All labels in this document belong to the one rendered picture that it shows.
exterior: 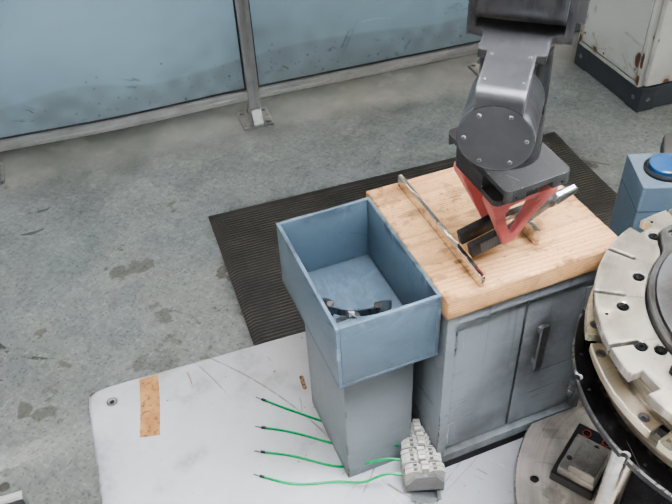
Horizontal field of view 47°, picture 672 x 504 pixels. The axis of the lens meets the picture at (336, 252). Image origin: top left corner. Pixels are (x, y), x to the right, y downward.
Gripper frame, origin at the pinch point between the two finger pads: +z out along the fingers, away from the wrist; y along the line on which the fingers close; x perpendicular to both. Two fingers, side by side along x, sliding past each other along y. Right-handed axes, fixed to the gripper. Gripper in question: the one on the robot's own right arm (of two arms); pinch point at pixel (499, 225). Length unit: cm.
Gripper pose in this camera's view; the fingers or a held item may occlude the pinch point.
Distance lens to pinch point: 75.4
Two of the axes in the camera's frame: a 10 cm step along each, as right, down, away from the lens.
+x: 9.2, -3.3, 2.3
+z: 0.8, 7.1, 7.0
